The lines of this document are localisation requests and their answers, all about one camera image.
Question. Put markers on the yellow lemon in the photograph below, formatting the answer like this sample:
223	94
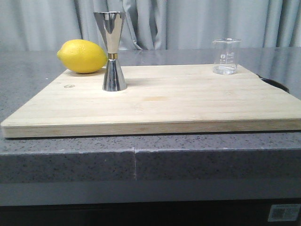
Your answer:
82	56

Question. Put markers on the clear glass measuring beaker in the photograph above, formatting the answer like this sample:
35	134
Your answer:
226	51

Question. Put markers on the grey pleated curtain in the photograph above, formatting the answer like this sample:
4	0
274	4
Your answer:
36	25

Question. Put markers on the white QR code label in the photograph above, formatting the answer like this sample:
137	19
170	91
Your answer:
284	212

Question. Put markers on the light wooden cutting board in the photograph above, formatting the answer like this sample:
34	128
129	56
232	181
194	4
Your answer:
158	99

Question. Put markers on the steel double jigger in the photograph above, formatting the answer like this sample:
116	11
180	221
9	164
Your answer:
110	25

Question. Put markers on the black cutting board handle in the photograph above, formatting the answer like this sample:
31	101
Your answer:
274	83

